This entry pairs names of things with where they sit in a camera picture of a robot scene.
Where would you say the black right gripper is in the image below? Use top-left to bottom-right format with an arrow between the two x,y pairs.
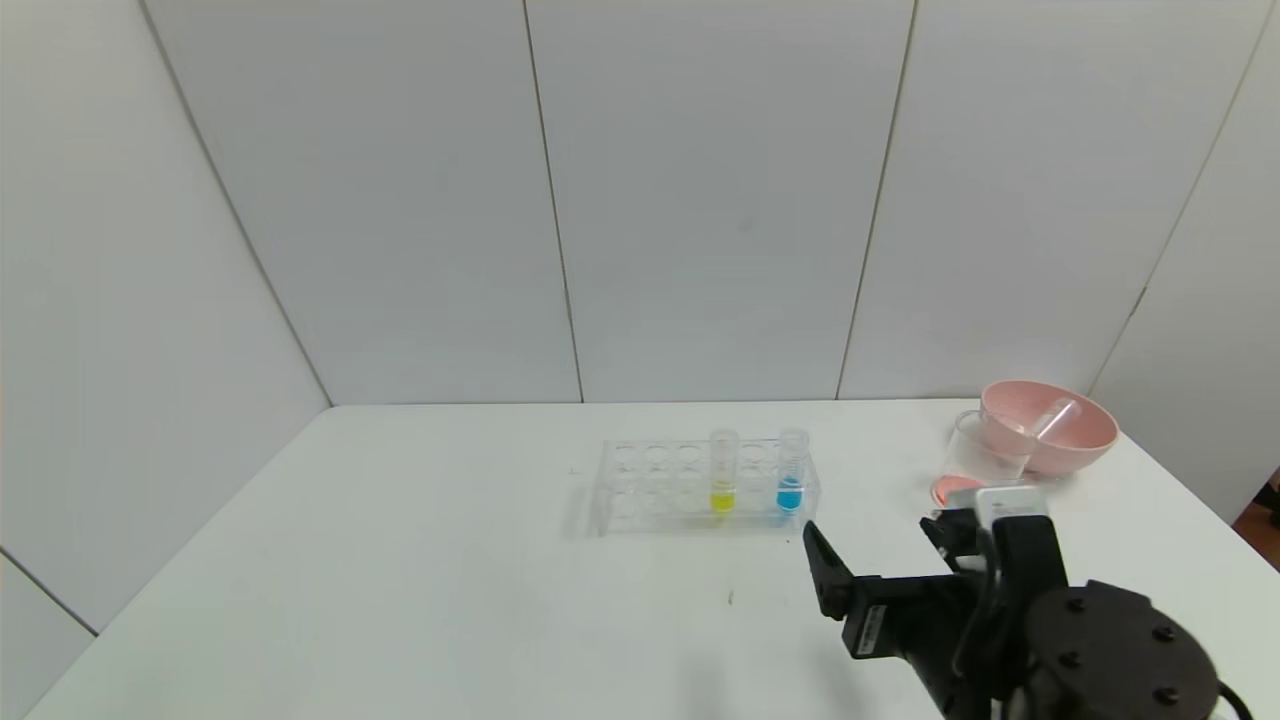
802,508 -> 990,720

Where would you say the test tube with blue pigment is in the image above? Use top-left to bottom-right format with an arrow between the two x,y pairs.
776,428 -> 809,515

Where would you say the test tube with red pigment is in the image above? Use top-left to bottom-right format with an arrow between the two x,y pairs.
1035,398 -> 1081,441

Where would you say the test tube with yellow pigment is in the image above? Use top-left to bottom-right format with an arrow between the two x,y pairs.
708,429 -> 739,515

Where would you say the clear plastic test tube rack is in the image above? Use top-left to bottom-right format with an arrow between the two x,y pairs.
595,437 -> 821,538

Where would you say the clear glass beaker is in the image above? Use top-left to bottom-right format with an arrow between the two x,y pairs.
930,410 -> 1036,508

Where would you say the pink bowl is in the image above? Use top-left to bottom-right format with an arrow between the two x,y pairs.
978,379 -> 1118,476

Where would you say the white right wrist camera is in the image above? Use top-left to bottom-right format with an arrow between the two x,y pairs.
975,483 -> 1051,523

